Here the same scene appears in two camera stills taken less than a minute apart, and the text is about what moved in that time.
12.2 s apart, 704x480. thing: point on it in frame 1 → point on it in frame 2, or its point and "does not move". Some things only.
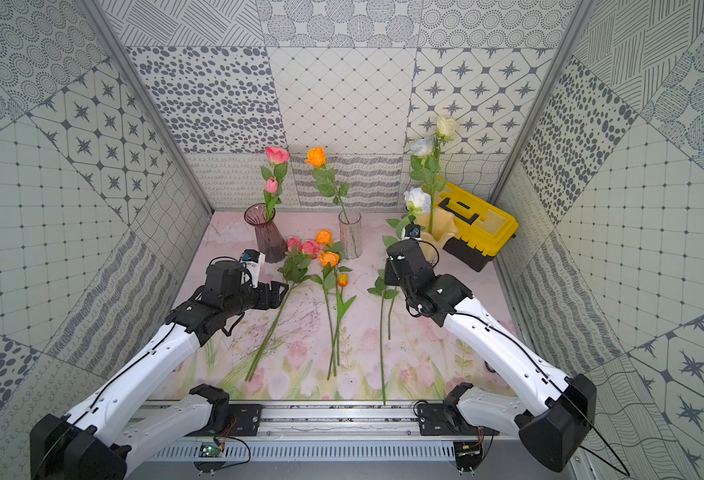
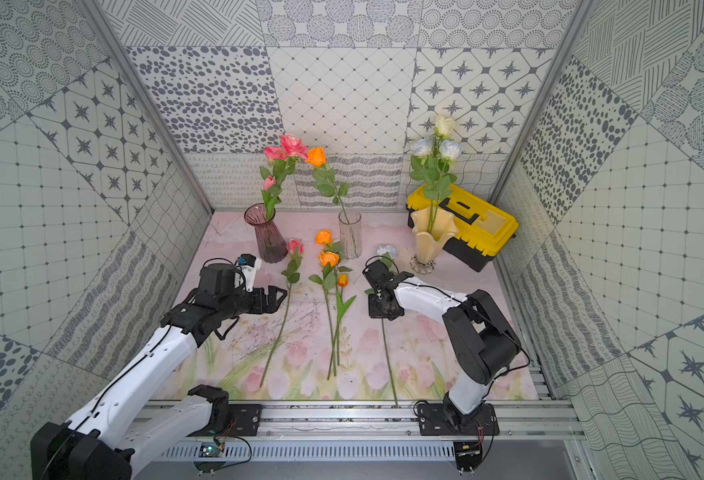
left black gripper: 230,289 does not move
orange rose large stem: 324,177 does not move
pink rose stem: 278,157 does not move
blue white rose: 416,201 → 439,190
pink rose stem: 293,271 → 295,150
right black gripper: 391,274 → 375,313
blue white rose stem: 428,164 does not move
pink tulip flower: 270,196 does not move
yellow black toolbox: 483,232 does not move
